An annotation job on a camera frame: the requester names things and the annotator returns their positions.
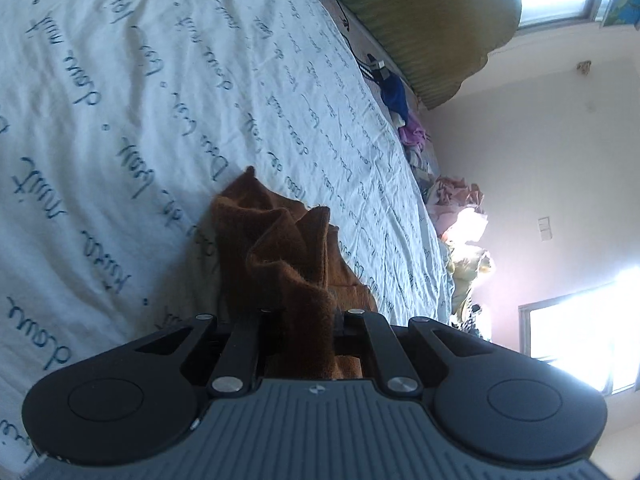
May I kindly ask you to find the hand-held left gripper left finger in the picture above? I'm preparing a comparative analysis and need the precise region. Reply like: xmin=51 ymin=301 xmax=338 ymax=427
xmin=132 ymin=308 xmax=275 ymax=398

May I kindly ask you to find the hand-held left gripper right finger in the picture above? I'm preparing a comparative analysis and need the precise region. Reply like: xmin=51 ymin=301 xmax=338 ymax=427
xmin=332 ymin=308 xmax=493 ymax=397

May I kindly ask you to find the brown knitted sweater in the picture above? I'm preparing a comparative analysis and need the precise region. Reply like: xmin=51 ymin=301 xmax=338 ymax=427
xmin=209 ymin=165 xmax=380 ymax=380

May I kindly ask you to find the pale yellow cloth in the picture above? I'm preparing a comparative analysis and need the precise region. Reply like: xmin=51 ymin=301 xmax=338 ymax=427
xmin=445 ymin=242 xmax=497 ymax=326

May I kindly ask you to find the pink cloth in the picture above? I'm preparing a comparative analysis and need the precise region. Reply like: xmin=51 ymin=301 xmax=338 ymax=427
xmin=425 ymin=176 xmax=490 ymax=243

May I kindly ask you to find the purple cloth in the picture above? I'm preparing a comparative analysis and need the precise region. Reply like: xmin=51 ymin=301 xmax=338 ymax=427
xmin=398 ymin=114 xmax=431 ymax=148

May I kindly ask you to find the white script-printed bedsheet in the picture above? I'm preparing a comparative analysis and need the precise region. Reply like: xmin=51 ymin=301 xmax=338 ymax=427
xmin=0 ymin=0 xmax=456 ymax=478

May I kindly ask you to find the blue cloth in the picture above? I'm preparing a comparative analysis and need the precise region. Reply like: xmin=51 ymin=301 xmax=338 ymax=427
xmin=380 ymin=74 xmax=410 ymax=117

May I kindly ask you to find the green ribbed pillow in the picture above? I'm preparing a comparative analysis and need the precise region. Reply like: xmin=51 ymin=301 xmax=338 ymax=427
xmin=305 ymin=0 xmax=523 ymax=111

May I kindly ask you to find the bright wall window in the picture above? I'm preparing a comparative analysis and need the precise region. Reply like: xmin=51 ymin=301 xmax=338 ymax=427
xmin=518 ymin=280 xmax=640 ymax=397

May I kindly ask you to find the black charger with cable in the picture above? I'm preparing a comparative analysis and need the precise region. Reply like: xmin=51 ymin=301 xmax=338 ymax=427
xmin=345 ymin=20 xmax=390 ymax=83

